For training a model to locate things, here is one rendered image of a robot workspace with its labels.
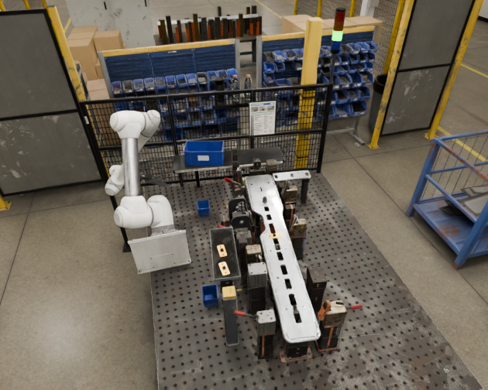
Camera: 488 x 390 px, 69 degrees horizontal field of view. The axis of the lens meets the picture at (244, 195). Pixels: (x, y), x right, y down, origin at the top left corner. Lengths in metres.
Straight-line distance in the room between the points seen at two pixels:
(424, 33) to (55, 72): 3.95
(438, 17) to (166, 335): 4.30
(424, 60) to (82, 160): 4.18
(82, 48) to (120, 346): 4.47
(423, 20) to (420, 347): 3.57
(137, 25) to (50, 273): 6.10
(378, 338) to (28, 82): 3.60
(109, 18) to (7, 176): 4.93
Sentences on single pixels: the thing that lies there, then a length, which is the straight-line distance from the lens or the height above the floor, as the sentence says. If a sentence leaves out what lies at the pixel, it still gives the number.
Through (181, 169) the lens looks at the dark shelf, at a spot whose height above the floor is 1.03.
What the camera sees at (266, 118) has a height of 1.30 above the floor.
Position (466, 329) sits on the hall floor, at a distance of 3.49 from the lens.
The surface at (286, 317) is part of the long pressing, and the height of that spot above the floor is 1.00.
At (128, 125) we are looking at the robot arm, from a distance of 2.39.
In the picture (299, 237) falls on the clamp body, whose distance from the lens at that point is 2.40.
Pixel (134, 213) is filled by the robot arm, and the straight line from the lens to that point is 2.37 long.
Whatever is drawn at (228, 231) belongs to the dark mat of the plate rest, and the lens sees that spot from 2.09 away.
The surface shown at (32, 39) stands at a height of 1.75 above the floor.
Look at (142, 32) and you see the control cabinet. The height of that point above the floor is 0.53.
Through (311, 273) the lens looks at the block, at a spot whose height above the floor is 1.03.
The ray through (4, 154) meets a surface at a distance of 4.48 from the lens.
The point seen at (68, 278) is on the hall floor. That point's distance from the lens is 3.73.
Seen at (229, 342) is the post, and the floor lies 0.73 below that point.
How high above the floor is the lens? 2.64
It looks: 39 degrees down
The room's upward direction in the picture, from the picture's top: 1 degrees counter-clockwise
